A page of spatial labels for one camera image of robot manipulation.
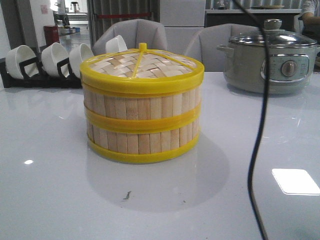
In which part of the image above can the grey electric cooking pot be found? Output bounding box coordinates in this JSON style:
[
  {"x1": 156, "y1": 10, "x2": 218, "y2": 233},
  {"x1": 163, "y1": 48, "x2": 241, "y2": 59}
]
[{"x1": 217, "y1": 43, "x2": 320, "y2": 94}]

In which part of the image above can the red cylindrical bin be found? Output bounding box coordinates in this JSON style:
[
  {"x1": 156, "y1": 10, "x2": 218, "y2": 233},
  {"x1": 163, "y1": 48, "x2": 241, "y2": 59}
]
[{"x1": 43, "y1": 25, "x2": 60, "y2": 47}]

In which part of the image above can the dark counter with shelf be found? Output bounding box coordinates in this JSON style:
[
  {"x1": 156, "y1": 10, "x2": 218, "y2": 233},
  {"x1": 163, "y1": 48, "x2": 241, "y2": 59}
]
[{"x1": 204, "y1": 9, "x2": 301, "y2": 32}]

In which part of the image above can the black dish rack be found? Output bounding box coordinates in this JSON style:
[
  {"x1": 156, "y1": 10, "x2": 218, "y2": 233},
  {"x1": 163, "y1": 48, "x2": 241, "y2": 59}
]
[{"x1": 0, "y1": 57, "x2": 82, "y2": 89}]

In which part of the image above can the grey chair right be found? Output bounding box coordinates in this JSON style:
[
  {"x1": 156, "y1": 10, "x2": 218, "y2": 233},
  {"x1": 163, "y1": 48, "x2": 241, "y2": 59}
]
[{"x1": 183, "y1": 23, "x2": 258, "y2": 72}]

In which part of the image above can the white bowl right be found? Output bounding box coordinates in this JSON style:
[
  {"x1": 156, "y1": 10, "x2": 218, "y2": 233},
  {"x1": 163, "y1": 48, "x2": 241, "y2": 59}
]
[{"x1": 105, "y1": 35, "x2": 128, "y2": 53}]

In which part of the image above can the grey chair left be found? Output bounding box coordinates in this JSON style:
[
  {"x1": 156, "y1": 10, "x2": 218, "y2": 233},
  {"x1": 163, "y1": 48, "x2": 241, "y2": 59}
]
[{"x1": 92, "y1": 19, "x2": 168, "y2": 55}]

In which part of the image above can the grey chair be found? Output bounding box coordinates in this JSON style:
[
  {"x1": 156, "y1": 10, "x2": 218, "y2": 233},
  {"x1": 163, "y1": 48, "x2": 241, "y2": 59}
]
[
  {"x1": 92, "y1": 19, "x2": 168, "y2": 55},
  {"x1": 183, "y1": 23, "x2": 258, "y2": 72}
]

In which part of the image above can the seated person at right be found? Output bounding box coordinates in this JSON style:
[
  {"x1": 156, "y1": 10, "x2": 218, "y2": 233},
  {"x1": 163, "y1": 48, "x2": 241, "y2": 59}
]
[{"x1": 300, "y1": 0, "x2": 320, "y2": 44}]

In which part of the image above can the black hanging cable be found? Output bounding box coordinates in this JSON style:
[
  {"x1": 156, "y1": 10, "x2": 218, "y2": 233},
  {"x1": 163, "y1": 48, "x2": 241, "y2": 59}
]
[{"x1": 232, "y1": 0, "x2": 270, "y2": 240}]

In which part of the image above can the white bowl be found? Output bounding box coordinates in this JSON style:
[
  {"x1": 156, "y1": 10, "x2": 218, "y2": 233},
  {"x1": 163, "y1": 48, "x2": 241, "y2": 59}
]
[
  {"x1": 5, "y1": 45, "x2": 36, "y2": 80},
  {"x1": 69, "y1": 43, "x2": 94, "y2": 78},
  {"x1": 41, "y1": 42, "x2": 69, "y2": 77},
  {"x1": 105, "y1": 35, "x2": 128, "y2": 53}
]

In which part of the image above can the bamboo steamer drawer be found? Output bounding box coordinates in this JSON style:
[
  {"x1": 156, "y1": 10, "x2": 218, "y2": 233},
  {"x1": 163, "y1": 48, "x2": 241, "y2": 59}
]
[
  {"x1": 83, "y1": 84, "x2": 201, "y2": 133},
  {"x1": 86, "y1": 119, "x2": 200, "y2": 164}
]

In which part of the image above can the white bowl far left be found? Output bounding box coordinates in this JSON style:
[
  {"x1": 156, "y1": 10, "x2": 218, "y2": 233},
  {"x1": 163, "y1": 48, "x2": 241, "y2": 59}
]
[{"x1": 5, "y1": 45, "x2": 36, "y2": 80}]

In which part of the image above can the white cabinet background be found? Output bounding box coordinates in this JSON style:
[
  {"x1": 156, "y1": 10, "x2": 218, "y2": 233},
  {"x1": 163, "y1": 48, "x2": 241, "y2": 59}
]
[{"x1": 159, "y1": 0, "x2": 206, "y2": 54}]

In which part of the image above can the glass pot lid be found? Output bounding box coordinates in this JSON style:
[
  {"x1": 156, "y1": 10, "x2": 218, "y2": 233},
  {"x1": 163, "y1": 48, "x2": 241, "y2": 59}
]
[{"x1": 229, "y1": 18, "x2": 317, "y2": 48}]

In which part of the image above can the woven bamboo steamer lid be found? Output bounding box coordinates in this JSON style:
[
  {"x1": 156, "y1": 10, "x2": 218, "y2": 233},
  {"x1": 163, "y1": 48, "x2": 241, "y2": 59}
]
[{"x1": 80, "y1": 43, "x2": 205, "y2": 98}]

